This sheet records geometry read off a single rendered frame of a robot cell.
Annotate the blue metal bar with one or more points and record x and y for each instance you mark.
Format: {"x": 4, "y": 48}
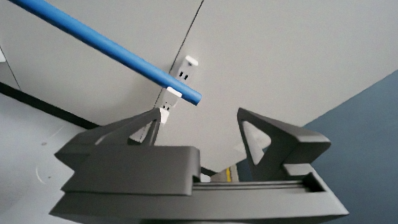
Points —
{"x": 92, "y": 38}

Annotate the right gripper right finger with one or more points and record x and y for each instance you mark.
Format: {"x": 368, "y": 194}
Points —
{"x": 290, "y": 144}

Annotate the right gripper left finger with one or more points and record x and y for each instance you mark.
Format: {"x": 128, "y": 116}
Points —
{"x": 117, "y": 133}

